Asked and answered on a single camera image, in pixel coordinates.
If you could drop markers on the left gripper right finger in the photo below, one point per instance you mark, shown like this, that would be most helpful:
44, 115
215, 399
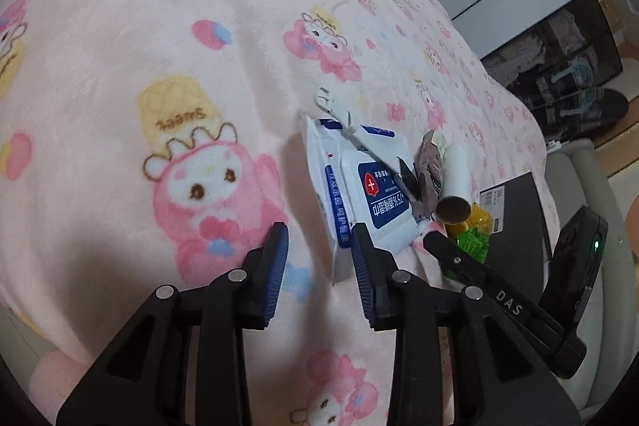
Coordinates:
497, 377

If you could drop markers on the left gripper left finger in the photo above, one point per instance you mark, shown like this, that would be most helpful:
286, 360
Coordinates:
141, 376

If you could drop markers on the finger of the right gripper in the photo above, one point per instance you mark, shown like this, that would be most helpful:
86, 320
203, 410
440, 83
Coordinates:
561, 350

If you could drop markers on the green yellow plastic toy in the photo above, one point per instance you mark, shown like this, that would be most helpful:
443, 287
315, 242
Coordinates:
473, 235

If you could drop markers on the white blue wet wipes pack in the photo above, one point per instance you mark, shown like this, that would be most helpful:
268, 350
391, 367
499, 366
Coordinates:
355, 180

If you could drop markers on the grey sofa cushion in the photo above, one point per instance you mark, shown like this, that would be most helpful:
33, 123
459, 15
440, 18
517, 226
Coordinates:
608, 326

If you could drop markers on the dark grey storage box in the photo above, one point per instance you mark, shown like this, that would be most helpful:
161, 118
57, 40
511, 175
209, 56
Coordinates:
519, 244

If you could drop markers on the white paper roll tube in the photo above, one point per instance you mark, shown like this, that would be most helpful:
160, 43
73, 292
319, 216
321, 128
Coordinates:
455, 199

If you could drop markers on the black shelf with items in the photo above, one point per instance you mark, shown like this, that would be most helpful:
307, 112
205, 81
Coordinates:
559, 69

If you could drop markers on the pink cartoon fleece blanket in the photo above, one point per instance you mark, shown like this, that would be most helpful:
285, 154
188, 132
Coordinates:
150, 142

